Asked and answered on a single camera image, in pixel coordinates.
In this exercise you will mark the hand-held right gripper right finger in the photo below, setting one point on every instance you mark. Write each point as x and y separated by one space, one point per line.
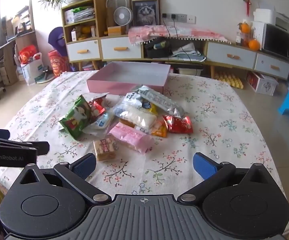
204 165

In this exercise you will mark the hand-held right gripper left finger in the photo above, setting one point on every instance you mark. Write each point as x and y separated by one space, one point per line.
84 166

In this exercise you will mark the clear tan cracker packet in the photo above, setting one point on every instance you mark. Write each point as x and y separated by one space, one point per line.
104 151

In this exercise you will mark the green snack packet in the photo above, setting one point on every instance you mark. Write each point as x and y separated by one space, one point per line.
75 118

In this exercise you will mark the clear white-blue snack packet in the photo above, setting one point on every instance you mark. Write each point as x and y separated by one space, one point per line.
100 123

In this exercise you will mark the red white-print snack packet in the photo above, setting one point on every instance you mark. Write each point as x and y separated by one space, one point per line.
179 125

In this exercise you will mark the pink snack packet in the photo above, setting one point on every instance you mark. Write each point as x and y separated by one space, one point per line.
132 136

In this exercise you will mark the orange white biscuit packet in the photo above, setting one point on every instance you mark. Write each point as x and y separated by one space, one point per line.
159 130

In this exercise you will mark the small red snack packet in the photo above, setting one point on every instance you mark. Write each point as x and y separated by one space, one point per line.
98 108

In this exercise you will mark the clear rice cracker packet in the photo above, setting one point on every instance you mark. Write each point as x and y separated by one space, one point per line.
137 116

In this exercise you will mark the yellow biscuit packet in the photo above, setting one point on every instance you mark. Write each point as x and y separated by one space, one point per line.
152 108

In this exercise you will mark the long silver snack packet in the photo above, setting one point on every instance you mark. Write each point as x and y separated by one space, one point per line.
159 101

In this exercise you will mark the white dark-print snack packet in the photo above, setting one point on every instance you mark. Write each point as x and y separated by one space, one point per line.
132 97

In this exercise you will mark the pink cardboard box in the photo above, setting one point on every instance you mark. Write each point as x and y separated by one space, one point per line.
124 87

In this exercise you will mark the floral tablecloth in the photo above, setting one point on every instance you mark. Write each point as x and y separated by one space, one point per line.
209 120

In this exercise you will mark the white shopping bag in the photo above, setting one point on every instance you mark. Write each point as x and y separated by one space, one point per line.
32 72

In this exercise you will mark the red gift bag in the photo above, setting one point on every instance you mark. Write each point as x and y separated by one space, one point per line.
27 55

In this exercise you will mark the red round-pattern bag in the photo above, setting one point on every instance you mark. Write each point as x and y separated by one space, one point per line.
57 65

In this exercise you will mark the yellow egg tray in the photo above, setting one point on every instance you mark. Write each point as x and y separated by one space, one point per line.
228 80

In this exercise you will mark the dark wooden desk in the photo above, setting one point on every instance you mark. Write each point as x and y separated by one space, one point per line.
24 40

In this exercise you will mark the white printed crate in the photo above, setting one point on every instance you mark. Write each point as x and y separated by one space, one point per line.
265 85

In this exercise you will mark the wooden shelf cabinet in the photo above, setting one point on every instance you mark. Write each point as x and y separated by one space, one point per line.
83 50

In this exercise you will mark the purple round object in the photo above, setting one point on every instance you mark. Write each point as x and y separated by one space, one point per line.
55 38

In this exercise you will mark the long wooden TV cabinet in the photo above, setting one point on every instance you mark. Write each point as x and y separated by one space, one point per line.
230 55

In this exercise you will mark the pile of folded papers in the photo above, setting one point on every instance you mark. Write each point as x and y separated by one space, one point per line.
187 52

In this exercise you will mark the black storage box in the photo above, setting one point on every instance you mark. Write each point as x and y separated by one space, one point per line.
157 52

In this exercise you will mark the orange fruit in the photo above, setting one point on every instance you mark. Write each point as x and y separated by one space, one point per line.
254 44
245 28

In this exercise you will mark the pink patterned cloth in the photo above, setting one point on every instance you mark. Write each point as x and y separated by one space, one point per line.
184 32

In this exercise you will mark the orange cardboard box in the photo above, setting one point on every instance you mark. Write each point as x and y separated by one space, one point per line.
116 30

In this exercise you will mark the black microwave oven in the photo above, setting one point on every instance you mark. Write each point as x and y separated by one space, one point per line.
277 41

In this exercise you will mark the small white fan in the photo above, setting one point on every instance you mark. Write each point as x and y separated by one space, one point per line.
121 15

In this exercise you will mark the white printer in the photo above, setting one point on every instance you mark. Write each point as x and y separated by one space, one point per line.
267 16

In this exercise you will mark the large white mesh fan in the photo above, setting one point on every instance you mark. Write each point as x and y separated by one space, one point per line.
114 1

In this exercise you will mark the framed cat picture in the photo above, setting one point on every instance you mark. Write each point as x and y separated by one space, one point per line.
144 12

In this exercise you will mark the white wall socket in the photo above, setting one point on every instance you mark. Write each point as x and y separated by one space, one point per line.
190 19

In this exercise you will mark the grey wall socket strip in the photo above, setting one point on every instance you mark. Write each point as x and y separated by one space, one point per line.
179 17

